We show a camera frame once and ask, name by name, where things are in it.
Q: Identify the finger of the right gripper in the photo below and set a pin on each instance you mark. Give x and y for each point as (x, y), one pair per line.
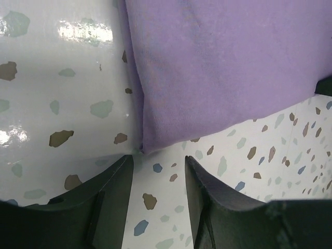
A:
(324, 86)

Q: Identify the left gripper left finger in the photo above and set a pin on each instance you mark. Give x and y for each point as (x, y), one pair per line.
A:
(92, 215)

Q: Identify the purple t-shirt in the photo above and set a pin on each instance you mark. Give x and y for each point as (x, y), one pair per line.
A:
(199, 67)

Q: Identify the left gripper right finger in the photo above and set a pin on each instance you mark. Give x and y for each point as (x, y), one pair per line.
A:
(222, 217)

